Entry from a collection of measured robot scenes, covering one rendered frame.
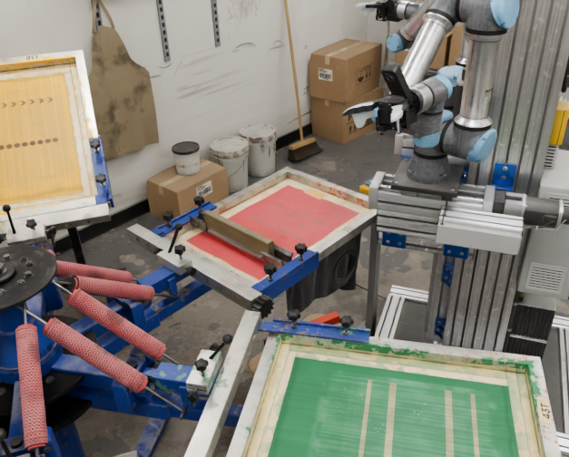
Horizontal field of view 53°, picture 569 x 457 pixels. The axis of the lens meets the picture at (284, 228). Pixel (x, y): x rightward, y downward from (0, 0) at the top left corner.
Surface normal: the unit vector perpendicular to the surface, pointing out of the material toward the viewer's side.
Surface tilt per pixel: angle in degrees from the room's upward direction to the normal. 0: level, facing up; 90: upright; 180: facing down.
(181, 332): 0
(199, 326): 0
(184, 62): 90
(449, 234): 90
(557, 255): 90
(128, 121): 90
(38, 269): 0
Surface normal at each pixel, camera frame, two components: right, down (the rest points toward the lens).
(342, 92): -0.61, 0.44
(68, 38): 0.74, 0.33
